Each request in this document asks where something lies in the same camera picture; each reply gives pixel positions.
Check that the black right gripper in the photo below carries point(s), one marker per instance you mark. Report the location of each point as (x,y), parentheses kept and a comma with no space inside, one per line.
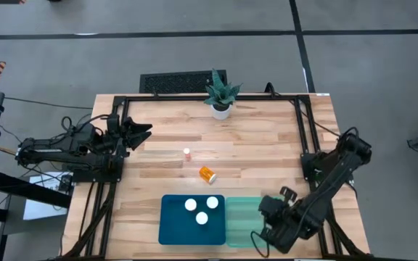
(272,212)

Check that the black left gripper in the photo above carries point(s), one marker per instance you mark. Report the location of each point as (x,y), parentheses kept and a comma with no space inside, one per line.
(116,139)

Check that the small white-capped pill bottle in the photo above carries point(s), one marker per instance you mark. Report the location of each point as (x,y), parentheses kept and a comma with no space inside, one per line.
(186,153)

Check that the large white-capped pill bottle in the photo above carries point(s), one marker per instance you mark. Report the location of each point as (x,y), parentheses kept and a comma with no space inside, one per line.
(212,202)
(201,218)
(190,204)

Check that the large orange pill bottle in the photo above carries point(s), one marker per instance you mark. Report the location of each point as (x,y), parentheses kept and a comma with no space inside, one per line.
(207,174)

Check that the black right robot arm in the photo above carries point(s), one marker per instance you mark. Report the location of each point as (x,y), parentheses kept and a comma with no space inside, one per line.
(332,177)

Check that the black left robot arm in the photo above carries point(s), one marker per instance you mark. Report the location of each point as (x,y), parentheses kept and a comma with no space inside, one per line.
(56,148)

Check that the light green translucent bin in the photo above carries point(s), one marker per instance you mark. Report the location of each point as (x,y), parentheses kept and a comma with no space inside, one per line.
(241,221)

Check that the blue plastic bin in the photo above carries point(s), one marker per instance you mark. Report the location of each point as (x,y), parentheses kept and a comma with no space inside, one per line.
(174,228)

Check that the small black device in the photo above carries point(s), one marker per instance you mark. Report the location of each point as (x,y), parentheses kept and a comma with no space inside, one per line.
(65,183)

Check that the green plant in white pot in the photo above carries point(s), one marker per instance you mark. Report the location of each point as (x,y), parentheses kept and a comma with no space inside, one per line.
(220,98)

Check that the black stand beam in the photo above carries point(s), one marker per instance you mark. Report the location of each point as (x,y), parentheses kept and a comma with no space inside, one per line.
(31,190)

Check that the white paper sheet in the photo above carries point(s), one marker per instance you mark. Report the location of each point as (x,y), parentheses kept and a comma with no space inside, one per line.
(40,212)

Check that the black metal table frame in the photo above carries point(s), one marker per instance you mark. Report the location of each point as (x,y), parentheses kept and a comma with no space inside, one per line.
(176,97)

